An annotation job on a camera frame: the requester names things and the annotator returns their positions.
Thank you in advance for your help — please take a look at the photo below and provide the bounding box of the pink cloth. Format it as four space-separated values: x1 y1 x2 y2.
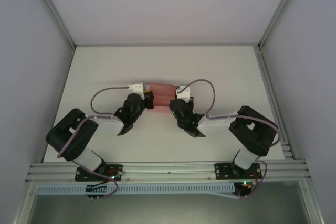
149 82 182 114

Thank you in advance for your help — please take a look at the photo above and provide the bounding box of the grey metal panel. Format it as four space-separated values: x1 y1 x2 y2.
26 180 320 224

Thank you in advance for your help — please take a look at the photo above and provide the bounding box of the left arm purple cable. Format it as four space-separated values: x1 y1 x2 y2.
58 85 130 159

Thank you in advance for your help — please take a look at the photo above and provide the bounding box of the aluminium cross rail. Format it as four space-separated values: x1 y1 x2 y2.
25 157 313 183

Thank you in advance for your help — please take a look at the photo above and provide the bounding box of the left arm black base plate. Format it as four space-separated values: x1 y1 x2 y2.
75 164 124 182

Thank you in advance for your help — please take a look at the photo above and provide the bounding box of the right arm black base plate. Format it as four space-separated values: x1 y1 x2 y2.
214 163 262 182

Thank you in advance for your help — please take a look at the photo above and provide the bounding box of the white slotted cable duct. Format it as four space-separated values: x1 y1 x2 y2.
36 184 235 196

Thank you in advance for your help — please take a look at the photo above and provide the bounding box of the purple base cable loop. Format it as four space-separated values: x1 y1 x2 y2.
89 176 119 200

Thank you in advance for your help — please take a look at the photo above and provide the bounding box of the aluminium side rail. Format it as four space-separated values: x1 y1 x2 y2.
253 45 297 161

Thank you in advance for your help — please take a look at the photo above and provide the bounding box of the aluminium frame post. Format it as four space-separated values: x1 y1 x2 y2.
258 0 307 51
29 0 77 51

